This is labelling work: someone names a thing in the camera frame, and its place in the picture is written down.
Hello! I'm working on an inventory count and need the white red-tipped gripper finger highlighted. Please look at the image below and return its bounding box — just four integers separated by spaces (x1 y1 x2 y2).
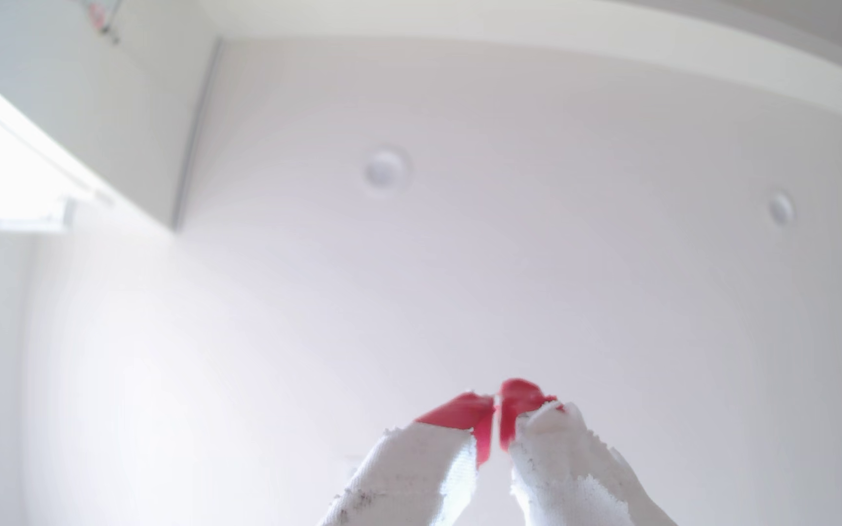
319 392 497 526
498 377 678 526

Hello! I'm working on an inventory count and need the round recessed ceiling light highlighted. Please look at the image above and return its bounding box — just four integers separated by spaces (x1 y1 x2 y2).
363 146 412 192
767 191 797 227

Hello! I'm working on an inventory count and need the small red hanging object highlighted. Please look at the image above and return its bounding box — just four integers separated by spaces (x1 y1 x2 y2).
85 0 124 45

